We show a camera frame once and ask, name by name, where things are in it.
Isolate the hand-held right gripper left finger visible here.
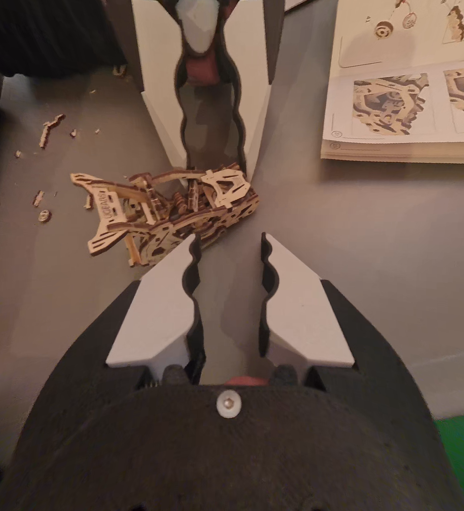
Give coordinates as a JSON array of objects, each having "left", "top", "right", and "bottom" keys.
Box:
[{"left": 105, "top": 233, "right": 207, "bottom": 386}]

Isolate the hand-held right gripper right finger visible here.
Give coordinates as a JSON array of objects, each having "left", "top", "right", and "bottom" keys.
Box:
[{"left": 258, "top": 232, "right": 356, "bottom": 382}]

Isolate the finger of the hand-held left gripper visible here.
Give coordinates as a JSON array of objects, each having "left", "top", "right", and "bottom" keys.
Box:
[
  {"left": 221, "top": 0, "right": 272, "bottom": 179},
  {"left": 131, "top": 0, "right": 190, "bottom": 168}
]

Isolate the wooden mechanical model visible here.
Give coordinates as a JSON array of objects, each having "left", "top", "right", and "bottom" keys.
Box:
[{"left": 70, "top": 162, "right": 260, "bottom": 268}]

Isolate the person's left hand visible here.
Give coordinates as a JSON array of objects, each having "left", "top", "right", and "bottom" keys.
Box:
[{"left": 185, "top": 43, "right": 222, "bottom": 86}]

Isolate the open instruction booklet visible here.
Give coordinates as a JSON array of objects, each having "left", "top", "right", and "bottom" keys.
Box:
[{"left": 321, "top": 0, "right": 464, "bottom": 164}]

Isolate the green plastic bin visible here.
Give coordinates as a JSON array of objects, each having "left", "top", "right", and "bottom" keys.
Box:
[{"left": 432, "top": 412, "right": 464, "bottom": 511}]

